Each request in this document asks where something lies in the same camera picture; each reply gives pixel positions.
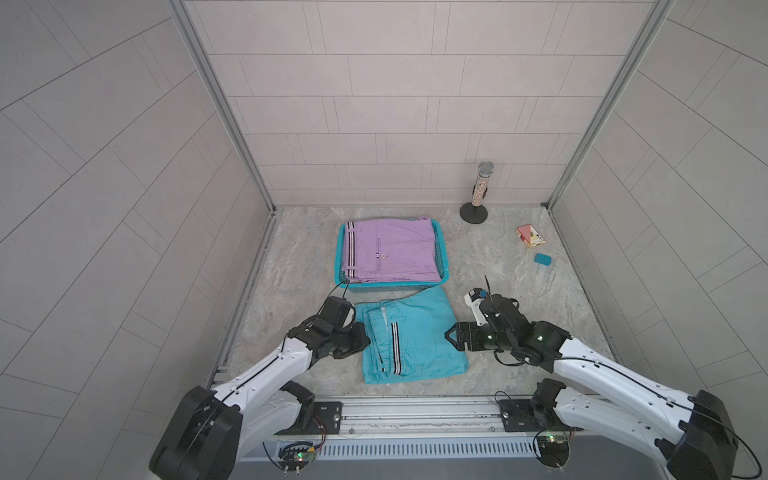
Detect red yellow small box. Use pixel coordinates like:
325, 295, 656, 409
517, 224, 546, 248

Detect left circuit board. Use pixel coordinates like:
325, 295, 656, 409
276, 441, 320, 475

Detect glitter microphone on stand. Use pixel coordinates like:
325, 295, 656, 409
459, 161, 495, 225

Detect teal striped pants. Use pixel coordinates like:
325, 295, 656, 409
356, 286, 469, 385

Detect aluminium mounting rail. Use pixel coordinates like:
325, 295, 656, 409
170, 392, 670, 445

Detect purple striped pants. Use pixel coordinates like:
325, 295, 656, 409
340, 217, 441, 283

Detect circuit board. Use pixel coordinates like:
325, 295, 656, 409
533, 435, 570, 469
276, 441, 320, 475

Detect small teal block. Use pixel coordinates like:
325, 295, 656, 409
534, 253, 553, 266

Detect teal plastic basket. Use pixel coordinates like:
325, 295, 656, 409
334, 217, 450, 290

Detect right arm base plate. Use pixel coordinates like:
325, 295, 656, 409
495, 397, 580, 433

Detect right circuit board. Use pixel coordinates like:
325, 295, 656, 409
533, 435, 570, 469

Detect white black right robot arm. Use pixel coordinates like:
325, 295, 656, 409
445, 288, 748, 479

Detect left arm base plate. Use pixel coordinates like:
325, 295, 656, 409
279, 401, 343, 436

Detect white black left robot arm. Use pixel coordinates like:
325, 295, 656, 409
149, 296, 370, 479

